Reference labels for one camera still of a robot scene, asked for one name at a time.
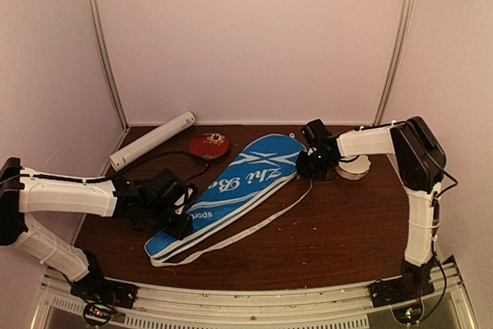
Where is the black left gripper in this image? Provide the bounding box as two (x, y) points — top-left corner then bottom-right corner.
(143, 203), (193, 240)

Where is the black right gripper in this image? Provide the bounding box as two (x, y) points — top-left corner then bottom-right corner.
(296, 150), (333, 180)

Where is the blue racket bag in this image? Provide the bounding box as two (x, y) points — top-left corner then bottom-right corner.
(145, 133), (306, 267)

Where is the white shuttlecock tube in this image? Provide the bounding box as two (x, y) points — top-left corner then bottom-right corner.
(109, 111), (196, 172)

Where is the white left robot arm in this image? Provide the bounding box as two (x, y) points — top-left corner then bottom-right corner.
(1, 157), (197, 301)

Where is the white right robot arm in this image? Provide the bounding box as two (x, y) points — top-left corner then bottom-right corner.
(296, 116), (447, 300)

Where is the white scalloped bowl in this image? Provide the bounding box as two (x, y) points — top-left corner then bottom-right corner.
(336, 155), (371, 181)

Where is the red floral dish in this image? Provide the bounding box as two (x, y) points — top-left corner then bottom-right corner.
(189, 133), (230, 160)

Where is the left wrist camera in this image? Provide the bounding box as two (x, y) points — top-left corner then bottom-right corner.
(148, 169), (189, 206)

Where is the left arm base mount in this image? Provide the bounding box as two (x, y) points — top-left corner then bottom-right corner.
(69, 279), (138, 327)

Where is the aluminium front rail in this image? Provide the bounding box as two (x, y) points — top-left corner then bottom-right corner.
(34, 255), (473, 329)

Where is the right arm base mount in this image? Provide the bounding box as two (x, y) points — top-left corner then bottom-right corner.
(368, 277), (435, 326)

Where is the right aluminium frame post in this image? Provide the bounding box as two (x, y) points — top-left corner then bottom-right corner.
(373, 0), (415, 126)

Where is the aluminium frame post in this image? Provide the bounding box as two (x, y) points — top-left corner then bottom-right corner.
(373, 0), (415, 126)
(79, 0), (130, 132)

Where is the left aluminium frame post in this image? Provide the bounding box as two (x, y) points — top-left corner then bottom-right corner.
(79, 0), (130, 132)

